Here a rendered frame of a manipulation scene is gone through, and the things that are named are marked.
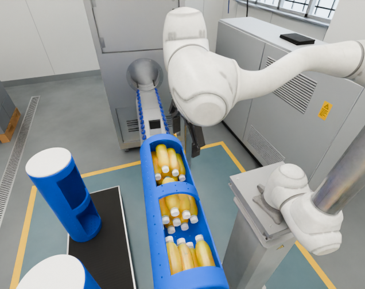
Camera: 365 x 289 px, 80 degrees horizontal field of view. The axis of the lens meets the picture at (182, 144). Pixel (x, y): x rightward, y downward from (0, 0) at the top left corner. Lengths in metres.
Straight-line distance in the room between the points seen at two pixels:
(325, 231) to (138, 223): 1.80
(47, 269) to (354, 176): 1.25
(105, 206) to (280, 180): 1.81
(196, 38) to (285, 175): 0.75
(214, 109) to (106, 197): 2.21
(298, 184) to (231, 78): 0.75
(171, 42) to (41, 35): 5.02
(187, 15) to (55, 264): 1.12
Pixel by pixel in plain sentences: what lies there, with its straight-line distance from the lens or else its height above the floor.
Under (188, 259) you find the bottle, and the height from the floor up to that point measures 1.10.
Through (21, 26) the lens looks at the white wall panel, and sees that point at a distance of 5.50.
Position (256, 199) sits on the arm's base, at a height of 1.09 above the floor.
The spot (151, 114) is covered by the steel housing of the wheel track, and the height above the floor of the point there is 0.93.
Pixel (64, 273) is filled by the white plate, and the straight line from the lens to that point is 1.21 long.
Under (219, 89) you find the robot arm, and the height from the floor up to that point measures 1.91.
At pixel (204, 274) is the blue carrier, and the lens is 0.89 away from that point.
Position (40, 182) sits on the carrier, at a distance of 1.68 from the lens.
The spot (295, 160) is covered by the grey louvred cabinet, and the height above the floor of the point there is 0.54.
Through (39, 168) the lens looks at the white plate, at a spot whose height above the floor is 1.04.
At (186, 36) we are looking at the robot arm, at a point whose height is 1.95.
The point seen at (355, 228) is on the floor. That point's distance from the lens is 2.94.
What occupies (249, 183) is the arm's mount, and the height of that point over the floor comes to 1.07.
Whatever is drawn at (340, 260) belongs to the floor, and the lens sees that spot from 2.65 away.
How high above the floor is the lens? 2.07
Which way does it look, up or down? 41 degrees down
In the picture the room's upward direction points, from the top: straight up
